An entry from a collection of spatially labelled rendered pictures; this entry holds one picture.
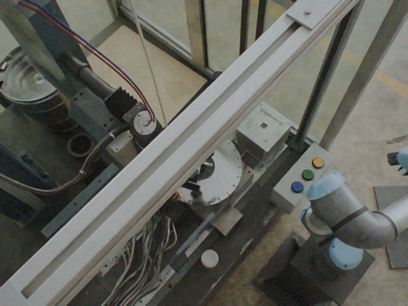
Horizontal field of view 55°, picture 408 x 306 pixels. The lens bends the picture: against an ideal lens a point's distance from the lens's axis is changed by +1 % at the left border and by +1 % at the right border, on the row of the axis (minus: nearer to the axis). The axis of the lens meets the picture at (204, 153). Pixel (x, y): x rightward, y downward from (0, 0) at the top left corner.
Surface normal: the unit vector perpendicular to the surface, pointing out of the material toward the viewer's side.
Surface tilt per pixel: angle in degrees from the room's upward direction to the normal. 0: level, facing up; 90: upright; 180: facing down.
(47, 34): 90
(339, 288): 0
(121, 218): 0
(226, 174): 0
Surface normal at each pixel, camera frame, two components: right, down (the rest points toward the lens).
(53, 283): -0.05, -0.40
